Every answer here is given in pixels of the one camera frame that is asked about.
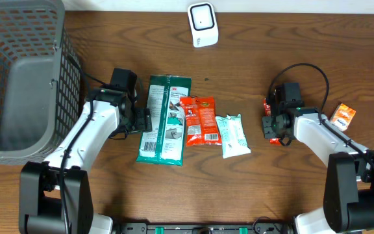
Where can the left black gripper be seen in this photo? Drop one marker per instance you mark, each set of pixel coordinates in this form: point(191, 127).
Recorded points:
point(143, 120)

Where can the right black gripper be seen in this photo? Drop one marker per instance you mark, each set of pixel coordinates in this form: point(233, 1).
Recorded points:
point(268, 131)

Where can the red Nescafe stick sachet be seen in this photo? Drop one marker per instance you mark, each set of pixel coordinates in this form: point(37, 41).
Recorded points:
point(267, 110)

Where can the green white 3M package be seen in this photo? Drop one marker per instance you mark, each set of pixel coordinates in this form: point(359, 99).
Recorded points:
point(165, 143)

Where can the mint green wet wipes pack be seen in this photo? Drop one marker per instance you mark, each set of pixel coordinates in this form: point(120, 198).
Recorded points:
point(234, 142)

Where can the red Nescafe coffee pack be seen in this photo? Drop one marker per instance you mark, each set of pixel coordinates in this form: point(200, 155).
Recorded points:
point(200, 116)

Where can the orange tissue packet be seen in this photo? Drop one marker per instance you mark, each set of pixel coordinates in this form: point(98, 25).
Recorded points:
point(342, 117)

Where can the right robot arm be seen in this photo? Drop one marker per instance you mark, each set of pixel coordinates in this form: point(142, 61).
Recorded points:
point(348, 202)

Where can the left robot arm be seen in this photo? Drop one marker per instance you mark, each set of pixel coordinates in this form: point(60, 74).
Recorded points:
point(54, 195)

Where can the white barcode scanner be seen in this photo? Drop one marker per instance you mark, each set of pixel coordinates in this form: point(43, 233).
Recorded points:
point(203, 24)

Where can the grey plastic mesh basket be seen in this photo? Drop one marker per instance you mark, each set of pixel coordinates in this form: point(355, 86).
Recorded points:
point(39, 88)

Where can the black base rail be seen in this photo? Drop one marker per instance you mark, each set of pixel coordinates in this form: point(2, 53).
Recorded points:
point(260, 226)

